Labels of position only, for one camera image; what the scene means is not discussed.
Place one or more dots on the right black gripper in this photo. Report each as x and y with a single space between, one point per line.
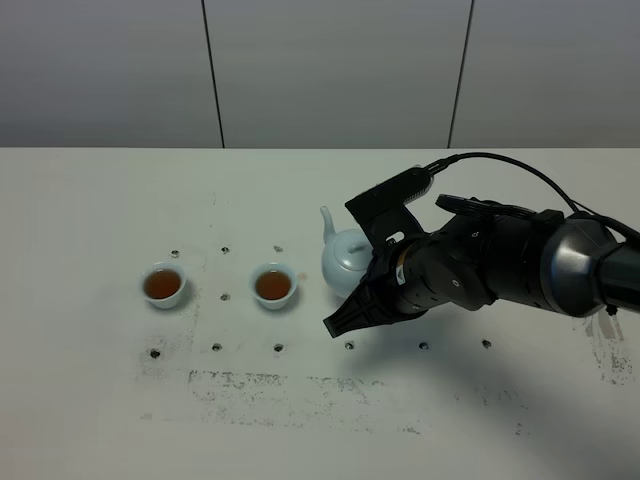
428 272

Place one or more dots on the light blue porcelain teapot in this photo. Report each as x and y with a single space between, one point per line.
345 258

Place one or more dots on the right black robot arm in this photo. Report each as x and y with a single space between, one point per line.
487 251

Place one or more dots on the middle light blue teacup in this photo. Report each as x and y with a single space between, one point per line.
273 285

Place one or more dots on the light blue teacup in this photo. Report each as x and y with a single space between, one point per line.
273 285
163 285

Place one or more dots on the left light blue teacup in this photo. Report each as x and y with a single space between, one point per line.
163 285

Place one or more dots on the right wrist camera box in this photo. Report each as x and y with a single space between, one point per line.
387 205

